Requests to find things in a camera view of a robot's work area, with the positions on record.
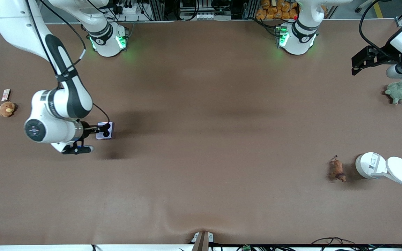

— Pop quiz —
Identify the brown lion statue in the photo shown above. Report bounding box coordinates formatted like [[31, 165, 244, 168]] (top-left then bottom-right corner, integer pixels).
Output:
[[328, 155, 347, 183]]

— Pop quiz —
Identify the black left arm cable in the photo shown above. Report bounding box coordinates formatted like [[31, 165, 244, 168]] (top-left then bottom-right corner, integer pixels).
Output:
[[359, 0, 393, 53]]

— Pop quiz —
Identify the white electronics box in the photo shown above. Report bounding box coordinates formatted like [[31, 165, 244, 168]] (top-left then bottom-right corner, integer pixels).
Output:
[[179, 0, 219, 21]]

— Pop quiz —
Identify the green plush turtle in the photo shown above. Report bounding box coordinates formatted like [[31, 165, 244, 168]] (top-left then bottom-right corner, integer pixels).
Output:
[[385, 80, 402, 105]]

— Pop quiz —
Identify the white lidded bin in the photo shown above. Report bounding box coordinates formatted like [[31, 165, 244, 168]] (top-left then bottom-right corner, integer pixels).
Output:
[[355, 152, 402, 187]]

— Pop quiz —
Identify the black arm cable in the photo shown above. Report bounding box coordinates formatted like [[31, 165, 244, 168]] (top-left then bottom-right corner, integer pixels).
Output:
[[359, 0, 393, 53], [27, 0, 111, 125]]

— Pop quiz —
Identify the white phone with black lenses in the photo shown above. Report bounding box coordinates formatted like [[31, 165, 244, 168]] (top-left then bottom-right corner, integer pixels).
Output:
[[96, 121, 114, 140]]

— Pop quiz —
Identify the white power strip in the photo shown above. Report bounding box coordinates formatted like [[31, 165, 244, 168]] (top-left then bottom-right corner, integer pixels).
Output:
[[117, 3, 143, 15]]

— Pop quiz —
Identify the brown plush toy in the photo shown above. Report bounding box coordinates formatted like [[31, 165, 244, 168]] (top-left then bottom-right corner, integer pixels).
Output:
[[0, 101, 16, 117]]

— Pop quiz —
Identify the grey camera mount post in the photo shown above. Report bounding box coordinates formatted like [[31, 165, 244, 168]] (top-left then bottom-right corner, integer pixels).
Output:
[[191, 231, 214, 251]]

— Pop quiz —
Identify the black floor cable bundle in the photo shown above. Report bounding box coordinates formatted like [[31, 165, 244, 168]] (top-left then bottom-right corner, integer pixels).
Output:
[[311, 237, 402, 251]]

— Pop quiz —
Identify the orange plush toy pile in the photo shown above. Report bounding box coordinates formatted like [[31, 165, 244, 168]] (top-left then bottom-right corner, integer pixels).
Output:
[[256, 0, 298, 20]]

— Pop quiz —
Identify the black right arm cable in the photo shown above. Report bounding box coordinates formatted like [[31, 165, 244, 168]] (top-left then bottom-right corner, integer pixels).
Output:
[[27, 0, 111, 125]]

